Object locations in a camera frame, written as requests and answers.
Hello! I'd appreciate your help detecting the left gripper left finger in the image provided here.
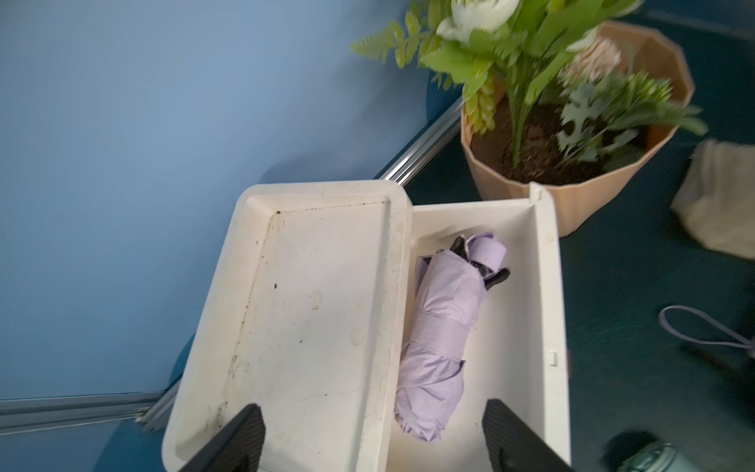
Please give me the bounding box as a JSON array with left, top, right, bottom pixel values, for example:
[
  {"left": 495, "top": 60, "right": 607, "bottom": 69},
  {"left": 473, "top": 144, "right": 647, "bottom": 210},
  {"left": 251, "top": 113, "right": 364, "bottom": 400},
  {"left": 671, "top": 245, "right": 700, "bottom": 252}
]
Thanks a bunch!
[{"left": 180, "top": 404, "right": 267, "bottom": 472}]

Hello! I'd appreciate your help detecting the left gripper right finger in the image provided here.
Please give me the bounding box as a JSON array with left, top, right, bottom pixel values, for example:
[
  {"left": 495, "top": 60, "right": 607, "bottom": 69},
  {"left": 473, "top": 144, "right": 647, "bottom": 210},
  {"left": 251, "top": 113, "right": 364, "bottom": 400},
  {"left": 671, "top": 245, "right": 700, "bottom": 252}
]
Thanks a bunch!
[{"left": 482, "top": 399, "right": 573, "bottom": 472}]

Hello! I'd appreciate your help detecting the white drawer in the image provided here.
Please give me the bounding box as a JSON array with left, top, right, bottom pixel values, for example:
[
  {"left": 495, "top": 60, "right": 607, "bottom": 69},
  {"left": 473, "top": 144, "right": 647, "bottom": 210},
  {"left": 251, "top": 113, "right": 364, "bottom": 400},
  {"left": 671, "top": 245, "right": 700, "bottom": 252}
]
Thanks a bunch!
[{"left": 387, "top": 184, "right": 571, "bottom": 471}]

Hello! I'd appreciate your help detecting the lilac umbrella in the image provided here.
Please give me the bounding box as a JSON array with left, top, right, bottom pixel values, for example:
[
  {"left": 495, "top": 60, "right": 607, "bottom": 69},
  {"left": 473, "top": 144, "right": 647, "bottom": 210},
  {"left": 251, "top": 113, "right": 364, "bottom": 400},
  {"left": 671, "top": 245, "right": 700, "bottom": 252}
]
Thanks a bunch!
[
  {"left": 657, "top": 304, "right": 754, "bottom": 360},
  {"left": 394, "top": 232, "right": 510, "bottom": 443}
]

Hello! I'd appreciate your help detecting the mint green umbrella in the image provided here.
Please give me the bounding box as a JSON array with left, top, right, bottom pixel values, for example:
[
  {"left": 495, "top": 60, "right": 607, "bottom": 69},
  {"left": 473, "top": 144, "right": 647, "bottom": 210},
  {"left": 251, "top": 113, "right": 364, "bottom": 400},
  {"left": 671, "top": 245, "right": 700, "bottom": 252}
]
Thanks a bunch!
[{"left": 617, "top": 442, "right": 703, "bottom": 472}]

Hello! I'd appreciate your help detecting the white drawer cabinet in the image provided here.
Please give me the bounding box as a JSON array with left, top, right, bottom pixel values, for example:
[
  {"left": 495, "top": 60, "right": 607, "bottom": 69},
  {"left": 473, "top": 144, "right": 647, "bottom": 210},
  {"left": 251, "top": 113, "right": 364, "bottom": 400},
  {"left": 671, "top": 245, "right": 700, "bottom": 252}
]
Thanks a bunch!
[{"left": 161, "top": 179, "right": 572, "bottom": 472}]

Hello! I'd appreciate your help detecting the beige work glove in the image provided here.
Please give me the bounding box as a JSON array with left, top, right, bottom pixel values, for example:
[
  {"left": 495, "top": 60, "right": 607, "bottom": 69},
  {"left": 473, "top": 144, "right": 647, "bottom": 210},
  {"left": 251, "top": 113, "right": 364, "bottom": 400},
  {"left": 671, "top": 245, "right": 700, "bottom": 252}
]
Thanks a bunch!
[{"left": 672, "top": 140, "right": 754, "bottom": 261}]

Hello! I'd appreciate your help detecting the potted artificial flower plant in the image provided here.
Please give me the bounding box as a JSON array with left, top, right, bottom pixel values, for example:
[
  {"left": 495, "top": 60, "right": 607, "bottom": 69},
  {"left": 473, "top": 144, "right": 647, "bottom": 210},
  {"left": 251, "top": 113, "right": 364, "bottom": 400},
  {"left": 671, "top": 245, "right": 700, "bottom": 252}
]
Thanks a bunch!
[{"left": 352, "top": 1, "right": 708, "bottom": 235}]

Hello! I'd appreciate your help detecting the aluminium frame back rail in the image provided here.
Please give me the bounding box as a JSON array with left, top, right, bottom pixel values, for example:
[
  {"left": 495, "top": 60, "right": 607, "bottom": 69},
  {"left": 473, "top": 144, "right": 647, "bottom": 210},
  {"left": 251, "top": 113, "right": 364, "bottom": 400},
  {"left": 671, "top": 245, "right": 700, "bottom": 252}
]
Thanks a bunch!
[{"left": 1, "top": 100, "right": 461, "bottom": 437}]

